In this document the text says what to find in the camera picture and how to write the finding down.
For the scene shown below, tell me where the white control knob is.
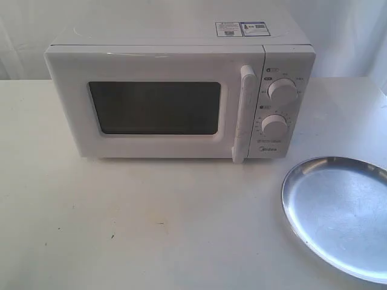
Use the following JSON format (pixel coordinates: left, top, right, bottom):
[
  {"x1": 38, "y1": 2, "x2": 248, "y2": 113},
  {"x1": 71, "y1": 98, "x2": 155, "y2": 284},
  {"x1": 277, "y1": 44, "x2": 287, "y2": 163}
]
[
  {"x1": 261, "y1": 114, "x2": 288, "y2": 138},
  {"x1": 268, "y1": 78, "x2": 298, "y2": 105}
]

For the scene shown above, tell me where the white printed warning label sticker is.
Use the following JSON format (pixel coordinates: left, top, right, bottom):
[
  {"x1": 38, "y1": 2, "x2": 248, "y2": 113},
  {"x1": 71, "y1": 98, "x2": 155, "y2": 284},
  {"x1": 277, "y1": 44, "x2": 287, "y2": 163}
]
[{"x1": 215, "y1": 21, "x2": 271, "y2": 37}]

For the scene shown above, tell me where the upper white control knob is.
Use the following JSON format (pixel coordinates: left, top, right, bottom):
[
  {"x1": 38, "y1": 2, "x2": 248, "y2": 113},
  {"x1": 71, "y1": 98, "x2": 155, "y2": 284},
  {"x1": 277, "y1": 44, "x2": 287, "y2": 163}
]
[{"x1": 268, "y1": 78, "x2": 298, "y2": 105}]

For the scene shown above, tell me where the round metal tray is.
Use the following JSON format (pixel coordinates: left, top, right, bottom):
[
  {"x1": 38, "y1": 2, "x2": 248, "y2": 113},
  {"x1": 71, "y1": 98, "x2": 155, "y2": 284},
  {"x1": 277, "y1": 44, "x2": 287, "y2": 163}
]
[{"x1": 281, "y1": 156, "x2": 386, "y2": 285}]

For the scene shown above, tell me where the lower white control knob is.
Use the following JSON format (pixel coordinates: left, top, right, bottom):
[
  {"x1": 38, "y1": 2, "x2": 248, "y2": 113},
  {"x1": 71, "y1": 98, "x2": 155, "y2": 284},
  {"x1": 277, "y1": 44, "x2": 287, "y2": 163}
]
[{"x1": 261, "y1": 114, "x2": 288, "y2": 138}]

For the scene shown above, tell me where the white microwave oven body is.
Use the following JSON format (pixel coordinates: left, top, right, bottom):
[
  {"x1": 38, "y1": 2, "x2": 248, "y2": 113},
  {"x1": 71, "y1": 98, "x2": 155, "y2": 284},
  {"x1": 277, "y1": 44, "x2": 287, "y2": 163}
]
[{"x1": 50, "y1": 24, "x2": 316, "y2": 160}]

